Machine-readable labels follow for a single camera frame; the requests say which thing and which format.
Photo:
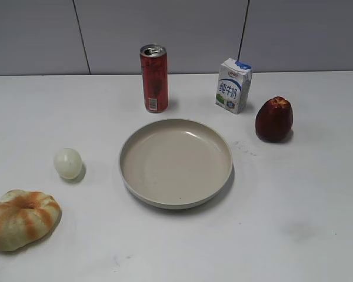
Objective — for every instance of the dark red apple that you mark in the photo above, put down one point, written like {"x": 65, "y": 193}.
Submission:
{"x": 274, "y": 120}

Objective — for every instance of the beige round plate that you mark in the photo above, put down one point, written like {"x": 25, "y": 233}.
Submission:
{"x": 176, "y": 164}

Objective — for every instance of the red soda can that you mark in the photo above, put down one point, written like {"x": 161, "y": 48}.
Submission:
{"x": 154, "y": 67}

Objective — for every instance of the white blue milk carton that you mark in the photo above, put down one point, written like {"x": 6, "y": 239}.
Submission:
{"x": 234, "y": 81}

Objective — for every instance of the white egg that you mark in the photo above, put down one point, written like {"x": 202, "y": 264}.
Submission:
{"x": 68, "y": 163}

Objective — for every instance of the orange striped pumpkin bread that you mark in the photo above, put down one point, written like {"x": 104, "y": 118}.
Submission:
{"x": 26, "y": 217}

